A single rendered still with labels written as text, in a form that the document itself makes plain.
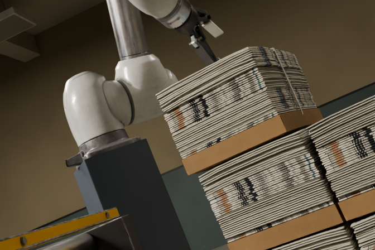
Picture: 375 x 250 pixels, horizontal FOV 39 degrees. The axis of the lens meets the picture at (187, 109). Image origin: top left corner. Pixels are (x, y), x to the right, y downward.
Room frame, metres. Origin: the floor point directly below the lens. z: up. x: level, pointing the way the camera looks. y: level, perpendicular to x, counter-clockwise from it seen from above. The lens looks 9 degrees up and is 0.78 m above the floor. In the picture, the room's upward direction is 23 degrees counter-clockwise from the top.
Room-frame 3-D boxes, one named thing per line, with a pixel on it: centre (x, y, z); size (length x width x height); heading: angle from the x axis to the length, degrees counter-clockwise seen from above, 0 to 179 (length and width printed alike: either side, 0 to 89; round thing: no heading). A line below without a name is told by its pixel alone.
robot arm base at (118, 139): (1.62, 0.30, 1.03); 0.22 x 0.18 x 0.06; 116
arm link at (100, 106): (1.64, 0.27, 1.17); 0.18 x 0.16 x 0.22; 123
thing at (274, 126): (1.35, -0.10, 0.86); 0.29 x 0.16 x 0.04; 64
